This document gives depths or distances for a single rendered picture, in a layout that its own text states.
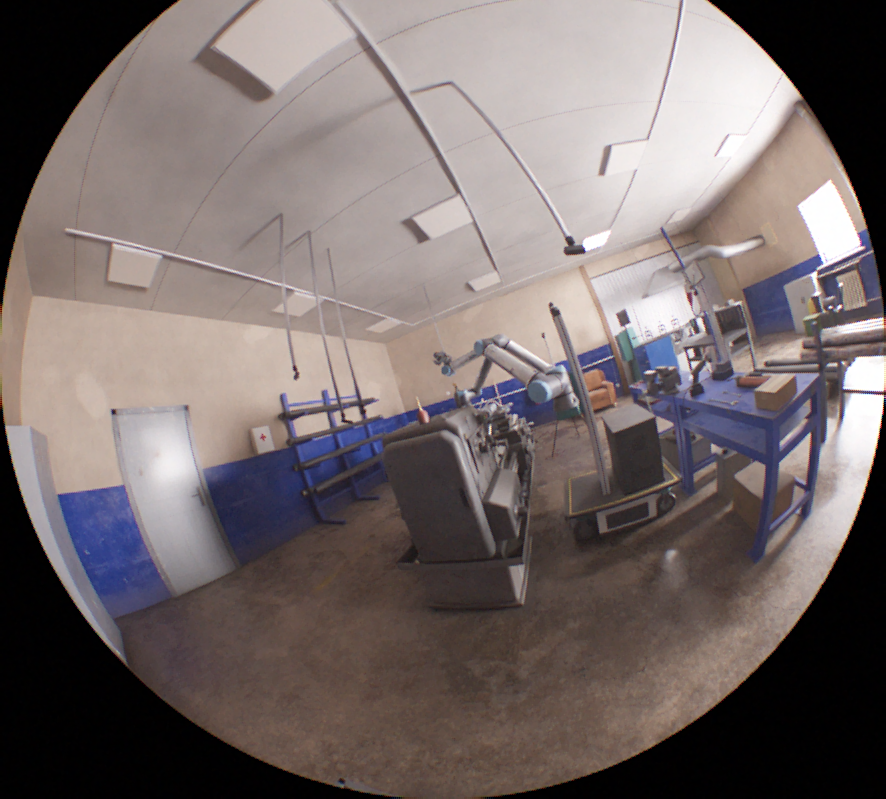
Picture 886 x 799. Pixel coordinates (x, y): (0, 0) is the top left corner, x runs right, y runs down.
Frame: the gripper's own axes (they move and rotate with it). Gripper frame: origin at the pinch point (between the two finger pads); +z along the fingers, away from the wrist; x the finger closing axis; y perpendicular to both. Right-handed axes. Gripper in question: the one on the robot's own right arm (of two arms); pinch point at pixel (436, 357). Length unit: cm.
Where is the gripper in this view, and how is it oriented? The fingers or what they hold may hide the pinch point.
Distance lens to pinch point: 234.4
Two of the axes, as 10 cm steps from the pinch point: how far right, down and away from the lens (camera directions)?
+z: -3.4, -0.4, -9.4
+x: -4.7, 8.7, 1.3
